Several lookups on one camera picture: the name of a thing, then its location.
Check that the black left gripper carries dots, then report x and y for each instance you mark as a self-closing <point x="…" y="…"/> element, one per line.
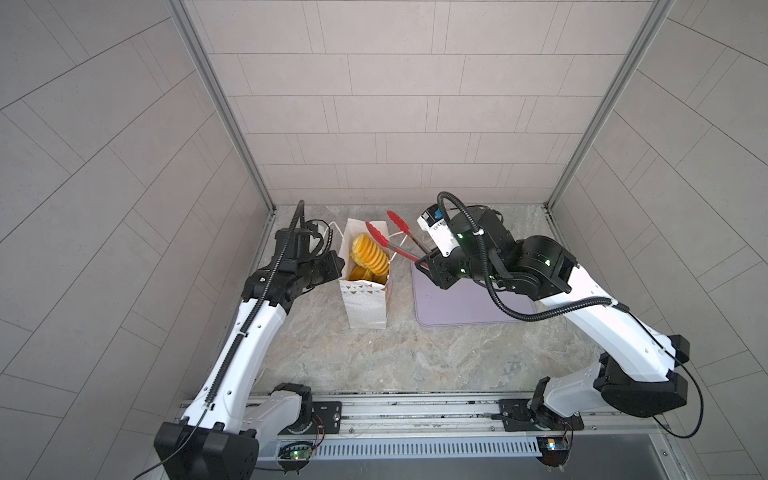
<point x="328" y="258"/>

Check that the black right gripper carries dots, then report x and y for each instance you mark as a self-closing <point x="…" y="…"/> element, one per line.
<point x="434" y="262"/>

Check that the lilac plastic tray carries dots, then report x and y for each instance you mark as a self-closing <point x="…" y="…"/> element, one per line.
<point x="465" y="303"/>

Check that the white cartoon paper bag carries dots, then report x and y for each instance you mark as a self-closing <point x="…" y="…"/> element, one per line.
<point x="366" y="302"/>

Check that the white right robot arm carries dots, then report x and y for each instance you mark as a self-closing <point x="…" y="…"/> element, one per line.
<point x="536" y="278"/>

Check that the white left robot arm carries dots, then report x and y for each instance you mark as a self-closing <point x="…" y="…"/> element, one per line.
<point x="219" y="435"/>

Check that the left circuit board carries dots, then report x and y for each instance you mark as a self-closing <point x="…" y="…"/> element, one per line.
<point x="296" y="451"/>

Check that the circuit board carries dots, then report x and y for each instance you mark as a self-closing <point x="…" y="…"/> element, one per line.
<point x="555" y="451"/>
<point x="296" y="451"/>

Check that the right circuit board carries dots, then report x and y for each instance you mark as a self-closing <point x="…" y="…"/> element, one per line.
<point x="555" y="451"/>

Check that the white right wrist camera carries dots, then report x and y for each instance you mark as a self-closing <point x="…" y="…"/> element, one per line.
<point x="433" y="222"/>

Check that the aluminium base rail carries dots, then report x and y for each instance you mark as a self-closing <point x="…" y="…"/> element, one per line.
<point x="433" y="426"/>

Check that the aluminium corner post left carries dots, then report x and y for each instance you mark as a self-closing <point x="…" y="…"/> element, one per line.
<point x="200" y="58"/>

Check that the aluminium corner post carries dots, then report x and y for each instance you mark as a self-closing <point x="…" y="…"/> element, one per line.
<point x="647" y="32"/>
<point x="200" y="58"/>

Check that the aluminium corner post right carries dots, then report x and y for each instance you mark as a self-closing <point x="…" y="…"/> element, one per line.
<point x="647" y="32"/>

